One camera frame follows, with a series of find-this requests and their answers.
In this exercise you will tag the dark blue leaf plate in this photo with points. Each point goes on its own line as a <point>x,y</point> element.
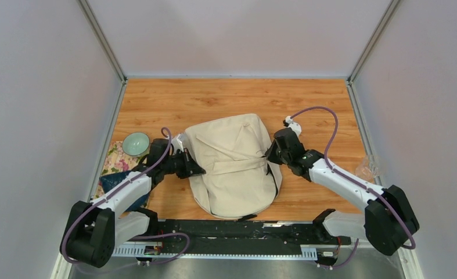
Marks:
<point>109,181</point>

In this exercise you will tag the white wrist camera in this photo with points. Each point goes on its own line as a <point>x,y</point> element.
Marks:
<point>179,143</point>
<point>293,125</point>

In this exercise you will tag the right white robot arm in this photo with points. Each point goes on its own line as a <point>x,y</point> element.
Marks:
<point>386,220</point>

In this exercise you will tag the floral rectangular tray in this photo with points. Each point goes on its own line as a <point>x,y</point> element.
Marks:
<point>117,160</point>

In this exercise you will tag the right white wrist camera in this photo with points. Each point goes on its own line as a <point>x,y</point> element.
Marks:
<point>293,125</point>

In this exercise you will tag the clear plastic cup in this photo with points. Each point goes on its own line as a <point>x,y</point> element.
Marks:
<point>370,168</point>

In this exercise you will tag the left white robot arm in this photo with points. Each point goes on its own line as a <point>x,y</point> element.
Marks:
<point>124,204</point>

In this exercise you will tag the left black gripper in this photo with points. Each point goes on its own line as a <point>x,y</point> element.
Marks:
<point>190,167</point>

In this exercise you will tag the light green ceramic bowl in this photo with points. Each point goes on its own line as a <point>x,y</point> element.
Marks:
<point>136,144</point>

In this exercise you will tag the beige canvas backpack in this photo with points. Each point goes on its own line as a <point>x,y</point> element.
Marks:
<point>239,181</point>

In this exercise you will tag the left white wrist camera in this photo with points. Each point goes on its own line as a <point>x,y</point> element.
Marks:
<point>179,143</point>

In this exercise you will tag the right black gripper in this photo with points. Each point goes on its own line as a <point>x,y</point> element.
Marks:
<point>270,154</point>

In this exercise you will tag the aluminium frame rail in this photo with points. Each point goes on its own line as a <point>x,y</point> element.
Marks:
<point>149,246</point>

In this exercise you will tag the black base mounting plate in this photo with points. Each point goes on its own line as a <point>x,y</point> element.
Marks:
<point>249,237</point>

